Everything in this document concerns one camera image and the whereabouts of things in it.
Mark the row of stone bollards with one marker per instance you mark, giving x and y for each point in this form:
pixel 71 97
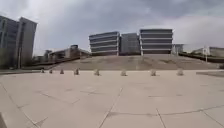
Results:
pixel 96 72

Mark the wide concrete stairs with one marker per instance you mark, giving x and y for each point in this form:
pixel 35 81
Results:
pixel 133 62

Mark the pale concrete slab plaza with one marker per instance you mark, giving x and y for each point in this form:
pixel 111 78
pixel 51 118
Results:
pixel 133 100

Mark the low brown building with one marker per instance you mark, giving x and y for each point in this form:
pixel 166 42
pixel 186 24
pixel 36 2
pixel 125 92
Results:
pixel 71 52

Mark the grey building with banded floors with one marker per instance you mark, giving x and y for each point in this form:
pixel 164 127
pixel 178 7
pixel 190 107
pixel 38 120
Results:
pixel 155 41

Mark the large grey building with tower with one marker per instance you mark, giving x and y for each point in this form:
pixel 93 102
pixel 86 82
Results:
pixel 25 40

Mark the thin pole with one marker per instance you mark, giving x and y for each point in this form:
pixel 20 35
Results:
pixel 205 55

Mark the low pale building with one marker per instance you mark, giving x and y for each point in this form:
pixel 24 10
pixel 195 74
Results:
pixel 215 51

